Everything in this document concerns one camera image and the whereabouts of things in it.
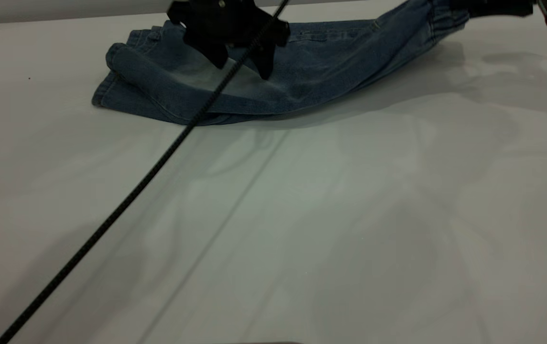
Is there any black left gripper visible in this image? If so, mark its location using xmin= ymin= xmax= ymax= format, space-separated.
xmin=166 ymin=0 xmax=291 ymax=80

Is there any blue denim jeans basketball print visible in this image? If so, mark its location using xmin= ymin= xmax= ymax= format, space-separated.
xmin=92 ymin=0 xmax=470 ymax=126

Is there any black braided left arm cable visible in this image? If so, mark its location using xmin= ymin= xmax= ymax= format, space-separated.
xmin=0 ymin=0 xmax=291 ymax=344

